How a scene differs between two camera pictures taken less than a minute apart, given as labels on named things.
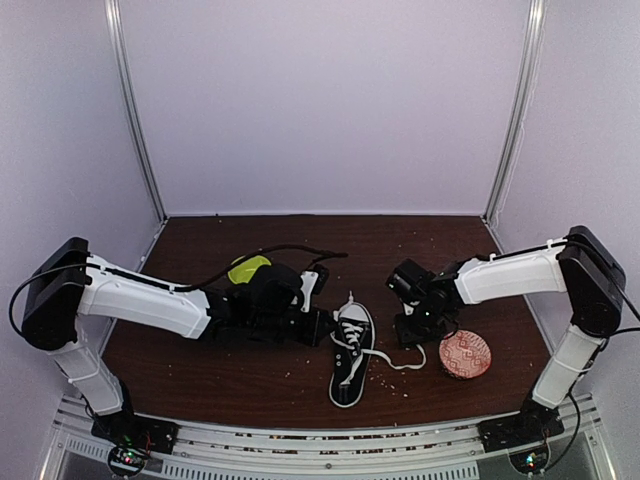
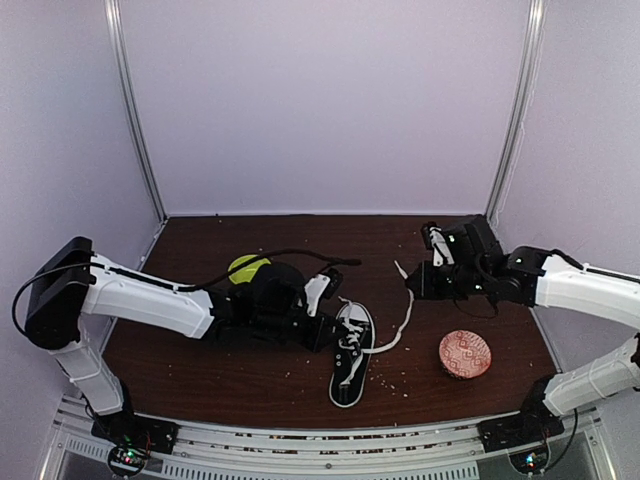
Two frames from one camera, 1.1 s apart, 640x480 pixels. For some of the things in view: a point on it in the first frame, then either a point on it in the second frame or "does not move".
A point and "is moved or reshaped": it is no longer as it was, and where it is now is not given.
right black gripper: [409, 339] → [425, 290]
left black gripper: [314, 333] does not move
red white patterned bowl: [464, 354] does not move
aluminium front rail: [433, 451] does not move
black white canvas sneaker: [354, 338] does not move
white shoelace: [352, 332] is moved or reshaped
